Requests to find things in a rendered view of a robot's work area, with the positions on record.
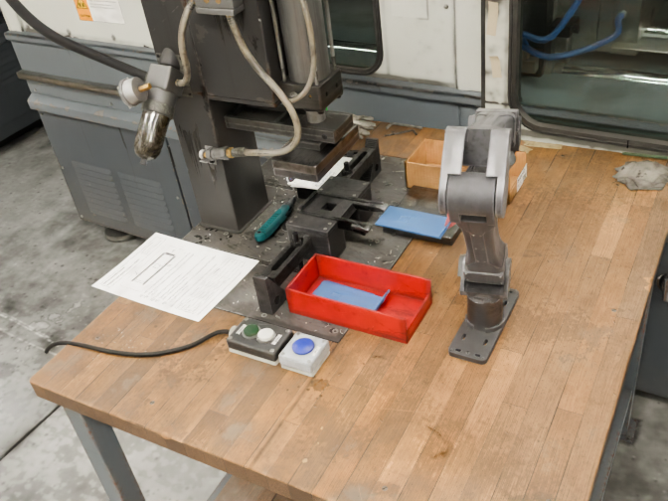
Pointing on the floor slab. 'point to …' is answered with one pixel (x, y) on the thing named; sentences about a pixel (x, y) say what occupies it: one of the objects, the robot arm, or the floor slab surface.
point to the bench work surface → (406, 367)
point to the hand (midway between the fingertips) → (449, 223)
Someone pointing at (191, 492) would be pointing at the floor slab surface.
